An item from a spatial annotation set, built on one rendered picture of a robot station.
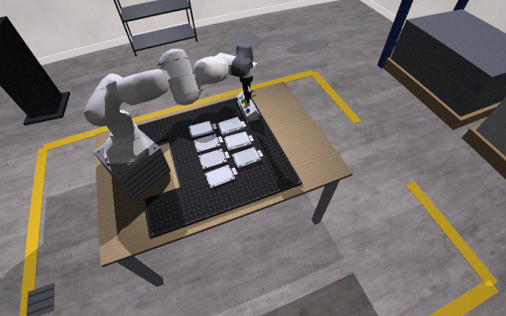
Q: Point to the white control panel with coloured buttons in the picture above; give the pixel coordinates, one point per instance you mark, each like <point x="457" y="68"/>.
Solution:
<point x="250" y="113"/>

